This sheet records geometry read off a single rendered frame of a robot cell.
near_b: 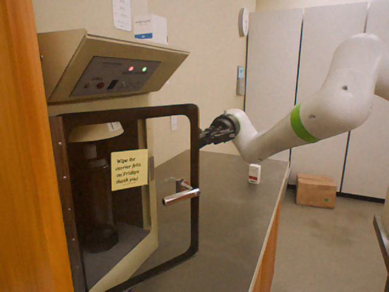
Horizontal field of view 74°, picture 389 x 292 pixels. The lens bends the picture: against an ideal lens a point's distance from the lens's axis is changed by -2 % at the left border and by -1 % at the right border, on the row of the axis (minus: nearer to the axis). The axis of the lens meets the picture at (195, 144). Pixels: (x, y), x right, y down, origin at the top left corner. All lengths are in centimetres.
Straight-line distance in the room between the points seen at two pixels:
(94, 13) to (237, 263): 70
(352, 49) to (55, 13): 64
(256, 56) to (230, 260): 291
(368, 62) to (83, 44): 61
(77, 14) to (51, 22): 6
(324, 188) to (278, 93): 122
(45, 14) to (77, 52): 12
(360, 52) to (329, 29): 267
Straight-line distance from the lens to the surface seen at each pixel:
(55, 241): 42
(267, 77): 342
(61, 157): 49
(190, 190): 58
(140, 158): 54
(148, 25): 59
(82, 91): 48
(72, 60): 41
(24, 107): 36
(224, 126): 85
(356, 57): 74
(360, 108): 66
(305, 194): 328
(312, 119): 69
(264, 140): 88
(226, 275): 77
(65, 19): 53
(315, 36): 341
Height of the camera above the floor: 145
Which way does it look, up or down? 15 degrees down
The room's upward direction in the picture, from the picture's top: straight up
